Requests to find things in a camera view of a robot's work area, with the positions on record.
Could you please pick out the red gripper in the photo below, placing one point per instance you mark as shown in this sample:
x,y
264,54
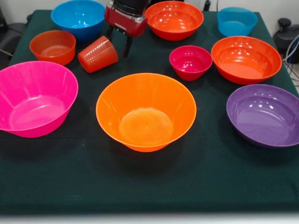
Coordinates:
x,y
123,23

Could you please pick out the orange cup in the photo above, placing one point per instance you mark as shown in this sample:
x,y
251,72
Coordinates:
x,y
98,56

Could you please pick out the large blue bowl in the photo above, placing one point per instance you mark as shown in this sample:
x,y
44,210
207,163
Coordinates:
x,y
78,16

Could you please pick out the wide red-orange bowl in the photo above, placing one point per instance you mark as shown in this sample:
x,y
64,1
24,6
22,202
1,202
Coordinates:
x,y
245,60
174,23

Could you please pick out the small orange bowl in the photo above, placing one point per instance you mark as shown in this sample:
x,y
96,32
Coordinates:
x,y
53,56

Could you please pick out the large yellow-orange bowl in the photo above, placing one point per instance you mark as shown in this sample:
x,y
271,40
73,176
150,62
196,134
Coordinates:
x,y
144,126

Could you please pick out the large pink bowl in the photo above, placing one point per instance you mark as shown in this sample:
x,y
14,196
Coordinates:
x,y
35,112

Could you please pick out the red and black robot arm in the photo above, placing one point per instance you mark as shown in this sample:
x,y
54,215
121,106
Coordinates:
x,y
130,5

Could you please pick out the small magenta bowl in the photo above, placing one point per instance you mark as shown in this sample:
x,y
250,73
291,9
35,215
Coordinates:
x,y
190,61

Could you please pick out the black cylindrical plug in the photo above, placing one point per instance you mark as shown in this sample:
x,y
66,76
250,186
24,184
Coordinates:
x,y
207,5

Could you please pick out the grey office chair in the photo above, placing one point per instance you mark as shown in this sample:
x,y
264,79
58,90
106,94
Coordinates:
x,y
14,32

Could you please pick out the small light blue bowl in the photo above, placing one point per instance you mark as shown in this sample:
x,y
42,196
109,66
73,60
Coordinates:
x,y
236,29

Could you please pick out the dark green tablecloth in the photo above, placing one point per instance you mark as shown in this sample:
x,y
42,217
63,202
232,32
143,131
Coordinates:
x,y
149,177

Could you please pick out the wide purple bowl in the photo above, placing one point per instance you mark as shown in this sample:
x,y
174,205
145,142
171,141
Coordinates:
x,y
261,116

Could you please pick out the black office chair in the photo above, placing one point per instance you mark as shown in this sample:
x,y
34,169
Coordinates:
x,y
287,35

